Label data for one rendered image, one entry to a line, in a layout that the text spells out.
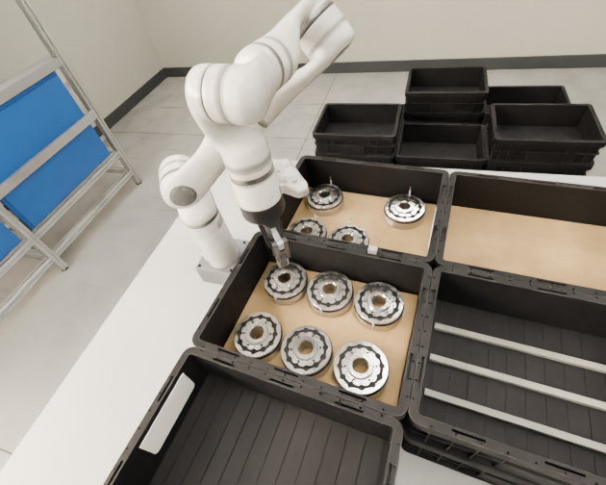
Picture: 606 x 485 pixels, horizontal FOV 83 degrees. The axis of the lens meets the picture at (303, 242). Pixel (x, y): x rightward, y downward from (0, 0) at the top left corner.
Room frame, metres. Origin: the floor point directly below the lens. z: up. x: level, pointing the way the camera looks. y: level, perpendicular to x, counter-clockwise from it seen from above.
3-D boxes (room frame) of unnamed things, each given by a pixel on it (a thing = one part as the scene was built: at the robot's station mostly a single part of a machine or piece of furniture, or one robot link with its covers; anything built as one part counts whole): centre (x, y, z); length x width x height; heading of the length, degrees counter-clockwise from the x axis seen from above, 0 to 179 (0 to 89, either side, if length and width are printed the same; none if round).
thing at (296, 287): (0.47, 0.06, 0.86); 0.10 x 0.10 x 0.01
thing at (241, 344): (0.35, 0.13, 0.86); 0.10 x 0.10 x 0.01
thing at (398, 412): (0.35, 0.00, 0.92); 0.40 x 0.30 x 0.02; 59
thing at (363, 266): (0.35, 0.00, 0.87); 0.40 x 0.30 x 0.11; 59
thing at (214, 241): (0.66, 0.23, 0.85); 0.09 x 0.09 x 0.17; 57
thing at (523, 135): (1.18, -1.12, 0.37); 0.40 x 0.30 x 0.45; 65
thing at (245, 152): (0.44, 0.06, 1.27); 0.09 x 0.07 x 0.15; 58
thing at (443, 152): (1.36, -0.76, 0.31); 0.40 x 0.30 x 0.34; 65
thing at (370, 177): (0.61, -0.15, 0.87); 0.40 x 0.30 x 0.11; 59
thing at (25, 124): (1.91, 1.33, 0.60); 0.72 x 0.03 x 0.56; 155
